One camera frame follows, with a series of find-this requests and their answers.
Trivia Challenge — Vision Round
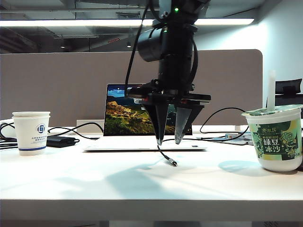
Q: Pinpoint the green printed plastic drink cup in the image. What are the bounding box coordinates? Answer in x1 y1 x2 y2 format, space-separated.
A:
241 104 303 172

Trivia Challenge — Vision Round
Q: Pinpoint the black charger cable silver plug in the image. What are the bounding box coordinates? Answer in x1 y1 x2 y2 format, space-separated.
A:
157 138 253 167

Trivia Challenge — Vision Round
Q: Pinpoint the black office chair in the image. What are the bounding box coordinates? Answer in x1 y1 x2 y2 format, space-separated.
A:
274 79 303 106

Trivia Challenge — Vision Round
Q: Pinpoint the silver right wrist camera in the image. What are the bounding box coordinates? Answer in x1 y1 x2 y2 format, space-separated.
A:
125 85 153 105

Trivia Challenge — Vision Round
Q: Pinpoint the looped black arm cable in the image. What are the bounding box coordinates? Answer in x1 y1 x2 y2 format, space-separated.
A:
187 37 199 90

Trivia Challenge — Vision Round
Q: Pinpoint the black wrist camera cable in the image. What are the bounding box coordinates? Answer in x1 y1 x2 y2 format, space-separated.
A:
125 0 154 89

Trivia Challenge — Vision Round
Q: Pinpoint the black laptop power cable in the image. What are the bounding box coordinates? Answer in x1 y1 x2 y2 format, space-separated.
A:
47 122 105 140

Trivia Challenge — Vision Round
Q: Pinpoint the taupe desk partition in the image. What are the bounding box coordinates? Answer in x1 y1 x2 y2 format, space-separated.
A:
0 49 264 121

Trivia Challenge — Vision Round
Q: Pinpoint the white laptop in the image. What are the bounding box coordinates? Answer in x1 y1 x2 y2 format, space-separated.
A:
82 83 209 152

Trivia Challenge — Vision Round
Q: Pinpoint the black cable bundle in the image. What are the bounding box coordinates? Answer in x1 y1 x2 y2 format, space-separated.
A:
0 122 19 150

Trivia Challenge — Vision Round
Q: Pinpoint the black power adapter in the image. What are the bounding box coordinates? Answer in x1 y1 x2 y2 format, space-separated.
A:
46 135 80 148

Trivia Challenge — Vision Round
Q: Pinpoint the white paper cup blue logo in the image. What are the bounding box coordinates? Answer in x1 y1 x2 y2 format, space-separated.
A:
12 111 52 157

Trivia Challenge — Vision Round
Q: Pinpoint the thin black arched cable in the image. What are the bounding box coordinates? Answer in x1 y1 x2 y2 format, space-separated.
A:
199 107 247 134

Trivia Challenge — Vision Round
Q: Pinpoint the colourful printed card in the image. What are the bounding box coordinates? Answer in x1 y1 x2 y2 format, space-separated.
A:
224 132 244 140

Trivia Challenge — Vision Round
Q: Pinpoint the long ceiling light strip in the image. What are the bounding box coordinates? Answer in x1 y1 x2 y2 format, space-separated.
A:
0 18 255 28

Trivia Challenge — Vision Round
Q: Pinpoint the flat silver device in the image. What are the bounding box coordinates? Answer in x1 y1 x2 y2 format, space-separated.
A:
208 137 253 145

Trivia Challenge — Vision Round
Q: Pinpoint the white drinking straw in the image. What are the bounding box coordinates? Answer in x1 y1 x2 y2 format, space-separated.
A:
267 69 277 112

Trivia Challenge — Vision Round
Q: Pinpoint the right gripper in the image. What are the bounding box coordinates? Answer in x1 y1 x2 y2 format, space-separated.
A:
143 90 211 145

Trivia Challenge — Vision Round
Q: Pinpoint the short black hub cable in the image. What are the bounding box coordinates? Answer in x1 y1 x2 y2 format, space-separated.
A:
196 135 227 140

